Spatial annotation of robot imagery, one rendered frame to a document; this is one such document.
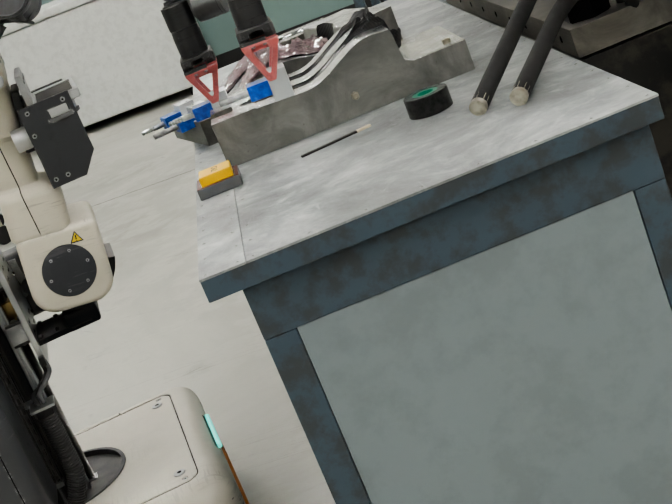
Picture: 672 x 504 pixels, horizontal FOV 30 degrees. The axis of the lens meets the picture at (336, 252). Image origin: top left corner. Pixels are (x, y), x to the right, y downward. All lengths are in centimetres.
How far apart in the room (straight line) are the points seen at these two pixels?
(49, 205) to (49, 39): 678
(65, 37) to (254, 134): 684
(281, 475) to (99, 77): 642
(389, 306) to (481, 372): 18
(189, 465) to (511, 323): 90
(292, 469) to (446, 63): 110
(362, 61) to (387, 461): 80
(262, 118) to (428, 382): 70
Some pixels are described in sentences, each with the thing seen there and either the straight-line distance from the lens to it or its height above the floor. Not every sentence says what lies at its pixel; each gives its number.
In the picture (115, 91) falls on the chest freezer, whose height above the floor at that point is 22.
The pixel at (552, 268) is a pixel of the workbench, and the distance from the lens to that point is 187.
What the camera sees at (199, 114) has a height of 89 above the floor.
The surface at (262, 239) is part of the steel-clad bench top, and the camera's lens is 184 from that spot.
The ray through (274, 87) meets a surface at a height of 93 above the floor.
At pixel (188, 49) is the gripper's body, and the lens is 250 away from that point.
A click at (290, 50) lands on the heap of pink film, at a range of 276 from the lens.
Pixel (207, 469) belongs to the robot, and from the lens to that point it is 250.
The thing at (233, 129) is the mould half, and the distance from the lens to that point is 236.
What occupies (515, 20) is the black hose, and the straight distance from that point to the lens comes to 225.
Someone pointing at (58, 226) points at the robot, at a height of 81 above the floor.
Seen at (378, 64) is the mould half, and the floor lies 88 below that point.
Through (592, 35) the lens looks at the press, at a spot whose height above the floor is 76.
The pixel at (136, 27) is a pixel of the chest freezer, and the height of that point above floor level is 59.
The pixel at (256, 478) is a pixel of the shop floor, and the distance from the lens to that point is 303.
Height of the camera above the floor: 129
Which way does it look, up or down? 17 degrees down
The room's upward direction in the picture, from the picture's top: 22 degrees counter-clockwise
